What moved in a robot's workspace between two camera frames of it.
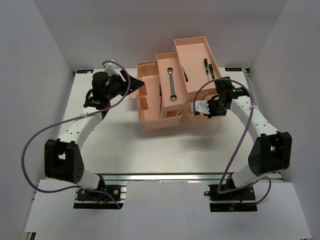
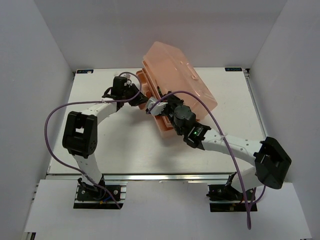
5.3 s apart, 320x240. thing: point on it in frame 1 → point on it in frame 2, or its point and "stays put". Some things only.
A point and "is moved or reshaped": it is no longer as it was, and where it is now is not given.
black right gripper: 212,114 → 172,101
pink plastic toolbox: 174,80 is moved or reshaped
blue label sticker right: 233,69 stays put
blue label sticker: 84,71 stays put
